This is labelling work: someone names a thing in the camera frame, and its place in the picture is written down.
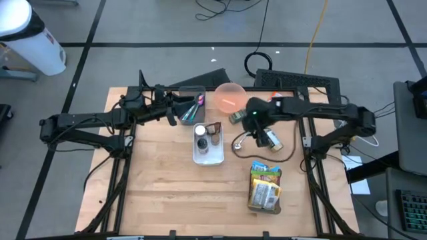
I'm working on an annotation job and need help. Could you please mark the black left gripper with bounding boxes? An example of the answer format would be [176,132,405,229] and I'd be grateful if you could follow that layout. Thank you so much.
[143,84,198,127]

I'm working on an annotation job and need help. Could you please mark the blue yellow snack packet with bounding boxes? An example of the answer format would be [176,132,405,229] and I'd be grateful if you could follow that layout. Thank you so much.
[250,160,282,175]

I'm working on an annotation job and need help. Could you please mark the yellow green candy packet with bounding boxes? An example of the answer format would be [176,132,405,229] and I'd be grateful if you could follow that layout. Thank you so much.
[250,169,283,185]

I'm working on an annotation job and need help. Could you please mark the orange white snack packet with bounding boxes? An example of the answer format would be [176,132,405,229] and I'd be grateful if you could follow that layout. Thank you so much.
[266,91,284,103]

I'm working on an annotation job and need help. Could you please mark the purple label spice jar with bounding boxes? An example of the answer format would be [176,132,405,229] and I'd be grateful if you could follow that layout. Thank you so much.
[196,137,209,155]

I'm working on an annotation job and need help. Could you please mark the white plastic bin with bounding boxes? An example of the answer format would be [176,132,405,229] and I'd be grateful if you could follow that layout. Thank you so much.
[192,121,226,167]

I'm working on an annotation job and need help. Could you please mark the yellow white chips bag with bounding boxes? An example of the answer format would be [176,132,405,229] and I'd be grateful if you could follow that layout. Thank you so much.
[248,178,283,212]

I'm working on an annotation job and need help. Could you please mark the grey plastic holder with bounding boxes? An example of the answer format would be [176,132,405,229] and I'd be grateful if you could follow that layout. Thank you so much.
[247,165,283,215]
[177,85,207,127]

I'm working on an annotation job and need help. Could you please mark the black flat panel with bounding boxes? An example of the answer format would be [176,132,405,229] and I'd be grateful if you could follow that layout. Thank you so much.
[169,68,232,88]

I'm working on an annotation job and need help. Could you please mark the pink translucent bowl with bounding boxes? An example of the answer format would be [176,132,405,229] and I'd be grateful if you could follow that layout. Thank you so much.
[213,82,248,115]

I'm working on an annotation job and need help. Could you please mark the white paper sheet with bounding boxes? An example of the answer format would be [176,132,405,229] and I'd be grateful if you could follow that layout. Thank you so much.
[350,178,372,196]
[341,155,358,171]

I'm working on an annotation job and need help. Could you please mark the black floor beam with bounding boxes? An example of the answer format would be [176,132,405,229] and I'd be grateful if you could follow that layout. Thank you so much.
[346,151,400,183]

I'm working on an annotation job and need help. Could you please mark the computer mouse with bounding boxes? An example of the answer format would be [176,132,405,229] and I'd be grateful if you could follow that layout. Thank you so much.
[375,199,390,217]

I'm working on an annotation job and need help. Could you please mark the grey desk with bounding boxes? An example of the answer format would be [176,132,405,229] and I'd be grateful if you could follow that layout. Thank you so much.
[393,81,427,177]
[386,166,427,240]

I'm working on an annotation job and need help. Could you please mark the white trash bin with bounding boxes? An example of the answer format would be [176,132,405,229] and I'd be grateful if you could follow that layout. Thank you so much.
[0,0,67,77]

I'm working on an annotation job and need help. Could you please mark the black monitor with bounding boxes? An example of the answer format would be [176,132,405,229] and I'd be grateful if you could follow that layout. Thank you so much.
[407,75,427,120]

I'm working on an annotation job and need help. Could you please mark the grey metal stand base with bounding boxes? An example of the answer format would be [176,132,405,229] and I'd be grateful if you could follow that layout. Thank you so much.
[0,65,38,83]

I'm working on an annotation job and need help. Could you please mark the backlit keyboard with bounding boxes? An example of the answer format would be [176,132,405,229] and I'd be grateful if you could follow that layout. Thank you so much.
[396,189,427,233]

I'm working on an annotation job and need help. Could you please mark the black trash bag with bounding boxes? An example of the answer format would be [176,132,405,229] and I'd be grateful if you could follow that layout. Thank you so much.
[0,9,46,43]

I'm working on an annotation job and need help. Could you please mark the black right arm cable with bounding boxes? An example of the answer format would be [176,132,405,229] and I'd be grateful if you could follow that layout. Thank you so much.
[231,119,298,163]

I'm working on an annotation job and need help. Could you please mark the black coiled cable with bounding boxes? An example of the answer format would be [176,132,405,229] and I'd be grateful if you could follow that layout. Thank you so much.
[244,0,274,79]

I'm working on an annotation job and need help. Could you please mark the thin black cable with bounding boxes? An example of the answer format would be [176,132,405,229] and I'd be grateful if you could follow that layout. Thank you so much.
[312,86,350,105]

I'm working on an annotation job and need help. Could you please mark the yellow cable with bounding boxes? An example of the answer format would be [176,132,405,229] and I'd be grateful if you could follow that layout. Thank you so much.
[304,0,330,75]

